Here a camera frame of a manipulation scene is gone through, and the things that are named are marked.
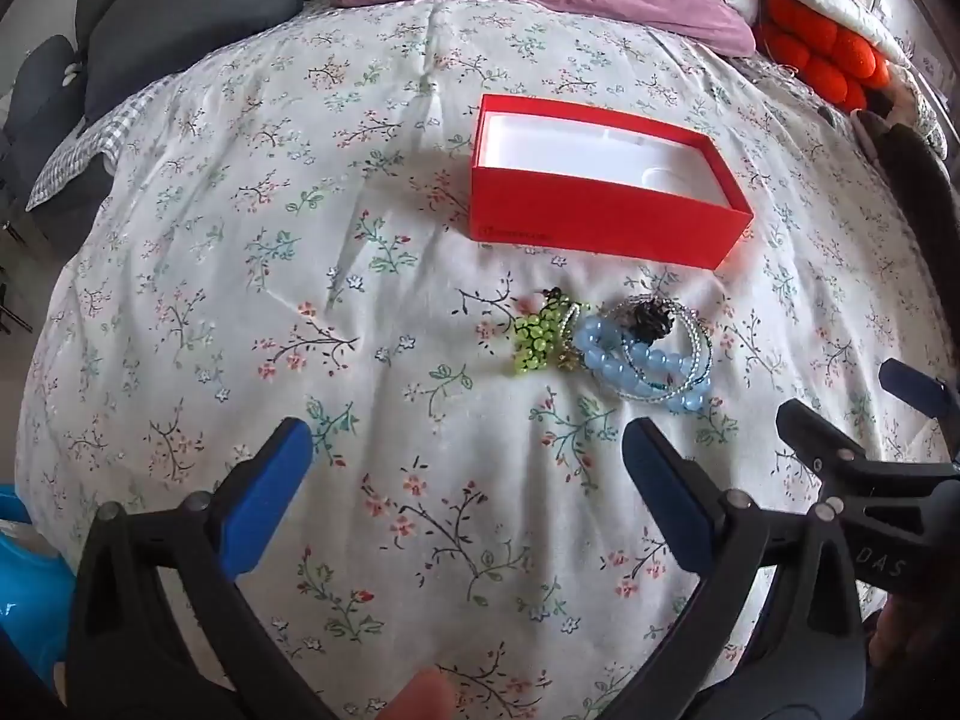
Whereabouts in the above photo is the black hair ornament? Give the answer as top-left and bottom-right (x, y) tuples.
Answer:
(626, 300), (676, 340)

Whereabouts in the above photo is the orange pompom cushion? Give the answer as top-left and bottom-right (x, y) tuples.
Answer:
(754, 0), (893, 110)

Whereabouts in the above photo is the dark grey cloth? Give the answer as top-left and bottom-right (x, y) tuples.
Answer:
(853, 109), (960, 241)

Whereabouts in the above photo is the green bead ornament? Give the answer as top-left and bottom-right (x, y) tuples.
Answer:
(510, 289), (591, 377)

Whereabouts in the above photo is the grey checkered sheet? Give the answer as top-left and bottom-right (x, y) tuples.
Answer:
(26, 81), (175, 212)

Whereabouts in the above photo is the clear seed bead bracelet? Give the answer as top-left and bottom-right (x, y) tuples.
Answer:
(600, 296), (715, 402)

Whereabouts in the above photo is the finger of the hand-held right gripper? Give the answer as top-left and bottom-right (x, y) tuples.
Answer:
(877, 357), (960, 422)
(775, 397), (960, 502)

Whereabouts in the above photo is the red cardboard box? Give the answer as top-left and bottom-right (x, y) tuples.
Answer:
(469, 94), (755, 271)

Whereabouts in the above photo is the blue plastic bag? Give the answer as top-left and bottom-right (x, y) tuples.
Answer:
(0, 484), (76, 685)

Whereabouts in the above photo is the blue bead bracelet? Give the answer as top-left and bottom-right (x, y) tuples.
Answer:
(574, 315), (713, 417)

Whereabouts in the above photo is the floral bed blanket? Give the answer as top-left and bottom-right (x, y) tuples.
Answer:
(15, 0), (947, 720)

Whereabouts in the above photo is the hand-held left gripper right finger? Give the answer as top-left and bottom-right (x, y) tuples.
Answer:
(600, 417), (871, 720)

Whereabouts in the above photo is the person's left hand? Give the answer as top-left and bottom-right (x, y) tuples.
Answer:
(385, 670), (456, 720)

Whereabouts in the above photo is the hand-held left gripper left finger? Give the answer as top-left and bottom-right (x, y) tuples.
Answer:
(66, 417), (340, 720)

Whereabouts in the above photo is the dark grey pillow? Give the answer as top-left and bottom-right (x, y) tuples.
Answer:
(0, 0), (353, 196)

